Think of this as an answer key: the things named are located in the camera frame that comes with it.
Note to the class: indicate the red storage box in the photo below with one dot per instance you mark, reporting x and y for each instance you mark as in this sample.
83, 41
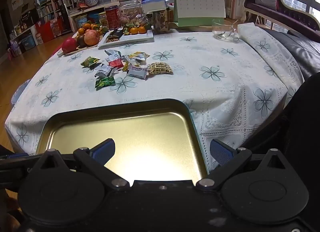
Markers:
46, 31

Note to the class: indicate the blue round stool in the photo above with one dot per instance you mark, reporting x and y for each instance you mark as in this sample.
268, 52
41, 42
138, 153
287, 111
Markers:
20, 89

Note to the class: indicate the white snack packet purple print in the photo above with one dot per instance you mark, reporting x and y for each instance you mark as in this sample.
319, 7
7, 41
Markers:
136, 72

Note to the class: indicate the light blue bucket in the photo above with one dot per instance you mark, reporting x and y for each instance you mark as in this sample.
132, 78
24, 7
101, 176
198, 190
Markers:
81, 19

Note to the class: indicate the white low sideboard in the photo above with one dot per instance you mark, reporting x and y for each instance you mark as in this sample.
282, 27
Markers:
85, 11

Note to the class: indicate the brown chocolate packet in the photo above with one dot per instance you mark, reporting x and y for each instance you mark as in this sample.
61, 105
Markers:
111, 39

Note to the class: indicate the yellow lid jar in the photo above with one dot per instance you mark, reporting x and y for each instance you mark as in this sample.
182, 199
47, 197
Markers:
103, 19

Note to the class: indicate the brown patterned snack packet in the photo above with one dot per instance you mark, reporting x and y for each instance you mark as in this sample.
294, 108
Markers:
160, 68

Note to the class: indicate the brown patterned box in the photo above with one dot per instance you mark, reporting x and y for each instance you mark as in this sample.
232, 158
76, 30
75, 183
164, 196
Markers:
161, 22

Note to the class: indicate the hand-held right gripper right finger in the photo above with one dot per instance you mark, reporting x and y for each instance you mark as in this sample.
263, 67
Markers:
221, 152

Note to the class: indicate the black chocolate packet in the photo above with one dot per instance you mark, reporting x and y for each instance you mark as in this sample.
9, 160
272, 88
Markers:
116, 32

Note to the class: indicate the gold tin tray green rim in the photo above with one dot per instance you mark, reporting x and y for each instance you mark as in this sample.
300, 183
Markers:
150, 132

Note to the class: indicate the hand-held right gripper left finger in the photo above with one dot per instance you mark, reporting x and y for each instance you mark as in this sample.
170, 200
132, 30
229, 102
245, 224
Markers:
105, 150

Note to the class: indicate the dark red apple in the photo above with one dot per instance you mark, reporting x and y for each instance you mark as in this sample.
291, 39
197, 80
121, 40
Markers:
68, 46

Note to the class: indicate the heap of leafy tangerines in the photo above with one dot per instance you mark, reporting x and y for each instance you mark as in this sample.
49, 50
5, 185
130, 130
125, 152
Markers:
90, 27

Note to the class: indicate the black leather sofa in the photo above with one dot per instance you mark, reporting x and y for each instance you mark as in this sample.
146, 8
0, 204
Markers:
300, 44

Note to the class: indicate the clear glass cup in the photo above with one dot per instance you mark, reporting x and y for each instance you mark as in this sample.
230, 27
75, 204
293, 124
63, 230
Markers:
223, 31

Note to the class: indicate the large clear glass jar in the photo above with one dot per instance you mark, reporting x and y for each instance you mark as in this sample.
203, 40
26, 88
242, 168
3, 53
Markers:
130, 9

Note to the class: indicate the tall bookshelf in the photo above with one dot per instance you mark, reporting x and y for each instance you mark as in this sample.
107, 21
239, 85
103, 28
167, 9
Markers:
50, 9

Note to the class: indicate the wooden fruit tray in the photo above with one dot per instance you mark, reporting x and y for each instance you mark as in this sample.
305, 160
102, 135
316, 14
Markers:
72, 52

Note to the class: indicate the dark chaise longue white frame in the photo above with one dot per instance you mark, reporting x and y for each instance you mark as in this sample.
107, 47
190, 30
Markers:
282, 9

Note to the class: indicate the green desk calendar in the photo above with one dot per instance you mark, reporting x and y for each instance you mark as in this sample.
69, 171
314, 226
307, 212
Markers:
200, 4

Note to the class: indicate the small orange tangerine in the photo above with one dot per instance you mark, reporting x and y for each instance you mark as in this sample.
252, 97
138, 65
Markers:
142, 29
134, 30

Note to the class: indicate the small shiny green candy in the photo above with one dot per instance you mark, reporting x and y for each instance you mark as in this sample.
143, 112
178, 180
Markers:
105, 82

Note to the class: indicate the red tin can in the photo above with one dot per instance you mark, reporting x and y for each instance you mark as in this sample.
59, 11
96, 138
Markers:
112, 17

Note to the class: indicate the plain light grey snack packet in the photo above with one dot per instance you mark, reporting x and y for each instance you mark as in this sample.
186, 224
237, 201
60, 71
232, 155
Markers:
126, 61

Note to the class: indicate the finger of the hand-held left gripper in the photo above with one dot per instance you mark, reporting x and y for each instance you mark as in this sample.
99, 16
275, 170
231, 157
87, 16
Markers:
12, 156

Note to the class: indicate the pink yellow apple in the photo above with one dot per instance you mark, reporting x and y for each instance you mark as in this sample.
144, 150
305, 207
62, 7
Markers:
91, 37

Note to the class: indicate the person's right leg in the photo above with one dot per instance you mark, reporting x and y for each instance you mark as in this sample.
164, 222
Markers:
300, 122

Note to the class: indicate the dark brown round fruit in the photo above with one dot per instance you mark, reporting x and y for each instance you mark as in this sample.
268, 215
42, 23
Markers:
81, 41

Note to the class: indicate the white storage shelf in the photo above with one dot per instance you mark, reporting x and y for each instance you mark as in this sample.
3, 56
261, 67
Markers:
25, 39

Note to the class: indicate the grey white snack packet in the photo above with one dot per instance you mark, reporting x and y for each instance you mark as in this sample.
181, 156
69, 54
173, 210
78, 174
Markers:
103, 71

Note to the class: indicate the white floral tablecloth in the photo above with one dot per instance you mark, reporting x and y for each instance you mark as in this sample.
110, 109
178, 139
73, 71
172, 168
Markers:
212, 97

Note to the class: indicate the white rectangular plate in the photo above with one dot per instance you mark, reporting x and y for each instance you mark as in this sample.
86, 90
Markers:
135, 38

